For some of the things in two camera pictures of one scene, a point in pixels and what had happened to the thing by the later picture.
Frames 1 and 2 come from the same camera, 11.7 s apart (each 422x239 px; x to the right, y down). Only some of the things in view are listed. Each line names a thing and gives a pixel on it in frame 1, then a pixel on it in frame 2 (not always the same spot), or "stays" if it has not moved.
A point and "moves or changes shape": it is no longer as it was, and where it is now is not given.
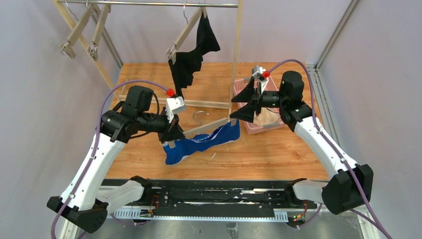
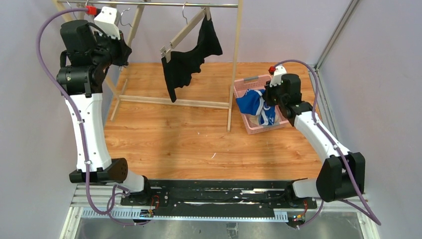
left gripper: x=172 y=124 → x=119 y=50
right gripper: x=258 y=100 → x=270 y=95
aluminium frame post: x=352 y=6 stays
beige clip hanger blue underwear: x=205 y=127 → x=121 y=68
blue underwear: x=184 y=148 moves or changes shape
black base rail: x=214 y=200 stays
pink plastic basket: x=239 y=85 stays
